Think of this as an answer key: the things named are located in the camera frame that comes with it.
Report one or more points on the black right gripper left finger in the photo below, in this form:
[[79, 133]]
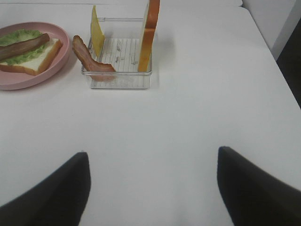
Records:
[[58, 200]]

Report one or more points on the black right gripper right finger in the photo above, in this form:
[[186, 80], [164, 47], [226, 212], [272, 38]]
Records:
[[252, 196]]

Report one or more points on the bacon strip tray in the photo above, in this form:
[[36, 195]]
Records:
[[22, 47], [84, 56]]

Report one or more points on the bread slice tray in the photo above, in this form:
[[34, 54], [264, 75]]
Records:
[[36, 65], [147, 34]]

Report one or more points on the yellow cheese slice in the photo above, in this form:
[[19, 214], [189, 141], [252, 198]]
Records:
[[97, 36]]

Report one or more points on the green lettuce leaf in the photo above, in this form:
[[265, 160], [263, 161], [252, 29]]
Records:
[[18, 36]]

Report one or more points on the pink round plate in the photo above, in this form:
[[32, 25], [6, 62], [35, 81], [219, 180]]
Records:
[[13, 81]]

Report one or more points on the clear plastic right tray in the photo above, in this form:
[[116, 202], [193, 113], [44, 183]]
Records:
[[120, 49]]

